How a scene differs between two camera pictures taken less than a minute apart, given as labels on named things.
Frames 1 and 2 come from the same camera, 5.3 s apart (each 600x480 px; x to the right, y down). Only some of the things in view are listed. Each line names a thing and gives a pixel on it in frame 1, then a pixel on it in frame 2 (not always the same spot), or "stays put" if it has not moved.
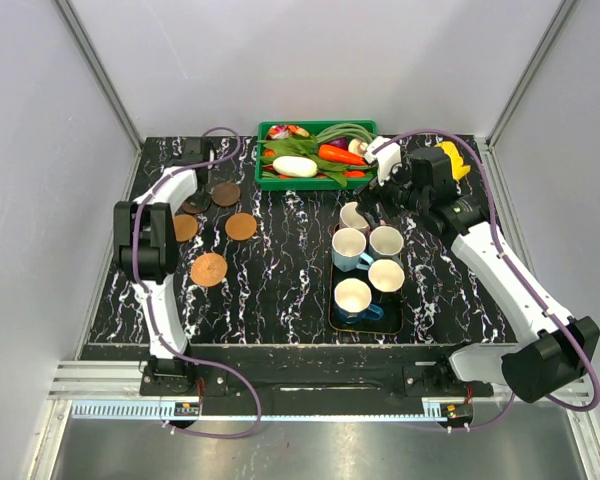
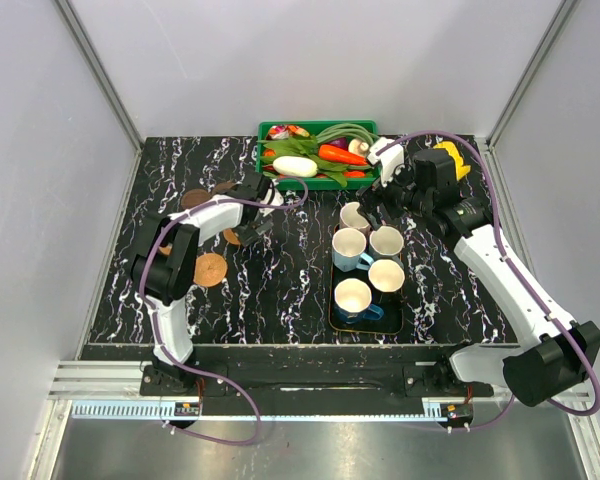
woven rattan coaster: (208, 270) stays put
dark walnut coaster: (196, 203) stays put
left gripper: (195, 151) → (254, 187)
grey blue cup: (386, 243) stays put
